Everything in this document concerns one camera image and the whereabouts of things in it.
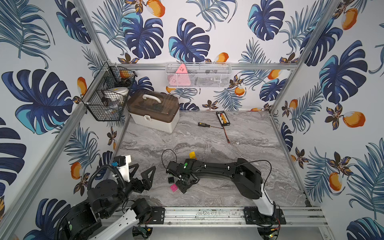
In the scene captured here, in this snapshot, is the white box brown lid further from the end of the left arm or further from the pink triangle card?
the end of the left arm

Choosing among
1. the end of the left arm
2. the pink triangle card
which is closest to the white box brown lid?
the pink triangle card

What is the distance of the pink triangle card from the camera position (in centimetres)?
90
